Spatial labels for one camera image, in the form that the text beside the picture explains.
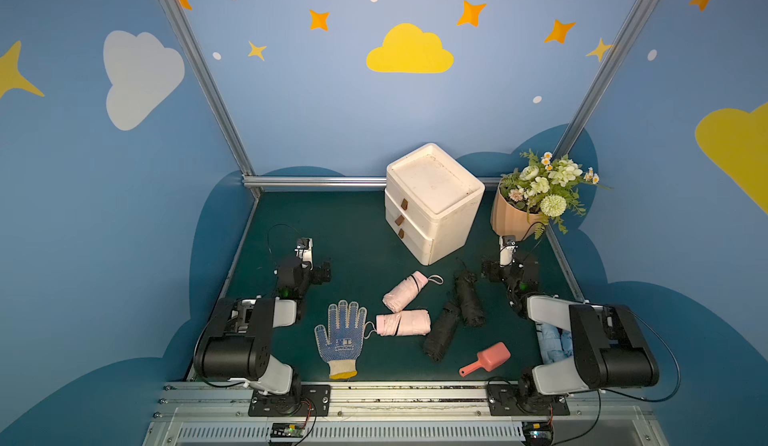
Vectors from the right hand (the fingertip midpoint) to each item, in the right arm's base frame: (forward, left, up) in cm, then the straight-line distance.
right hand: (504, 253), depth 95 cm
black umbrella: (-9, +13, -4) cm, 16 cm away
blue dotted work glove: (-28, +49, -6) cm, 57 cm away
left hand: (-4, +61, +1) cm, 62 cm away
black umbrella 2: (-23, +20, -6) cm, 31 cm away
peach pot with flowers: (+8, -6, +20) cm, 23 cm away
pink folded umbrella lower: (-23, +31, -4) cm, 39 cm away
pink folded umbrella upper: (-15, +34, -4) cm, 37 cm away
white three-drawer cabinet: (+5, +25, +17) cm, 31 cm away
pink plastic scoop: (-31, +8, -5) cm, 33 cm away
